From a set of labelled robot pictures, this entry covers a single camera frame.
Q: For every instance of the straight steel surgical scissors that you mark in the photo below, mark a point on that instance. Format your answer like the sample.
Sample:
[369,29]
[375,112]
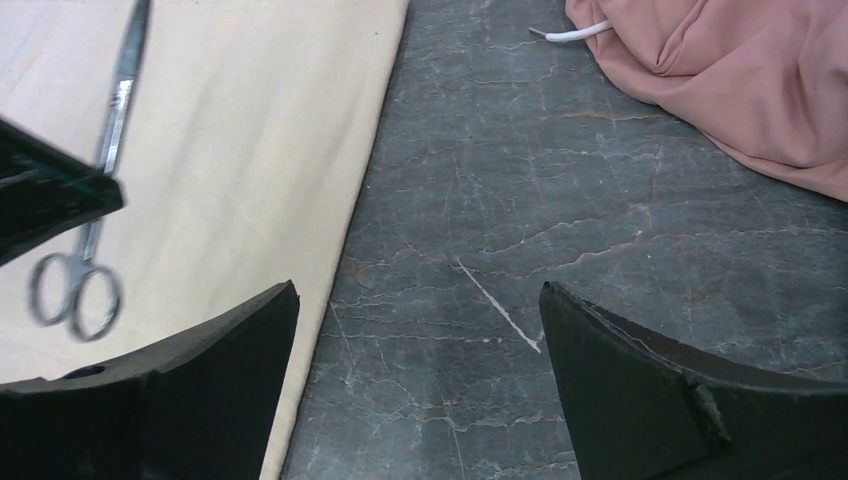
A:
[80,264]

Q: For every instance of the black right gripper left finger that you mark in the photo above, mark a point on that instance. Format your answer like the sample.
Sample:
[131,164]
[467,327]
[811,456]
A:
[199,404]

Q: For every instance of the beige cloth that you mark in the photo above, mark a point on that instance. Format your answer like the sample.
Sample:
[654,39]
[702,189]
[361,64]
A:
[249,136]

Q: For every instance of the pink crumpled cloth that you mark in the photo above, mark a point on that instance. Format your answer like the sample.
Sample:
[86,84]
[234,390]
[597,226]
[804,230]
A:
[766,81]

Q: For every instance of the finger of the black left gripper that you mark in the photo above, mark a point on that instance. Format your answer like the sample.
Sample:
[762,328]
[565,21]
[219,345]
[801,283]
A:
[46,192]

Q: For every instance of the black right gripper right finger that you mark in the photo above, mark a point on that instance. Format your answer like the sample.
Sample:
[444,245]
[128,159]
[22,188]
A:
[641,405]

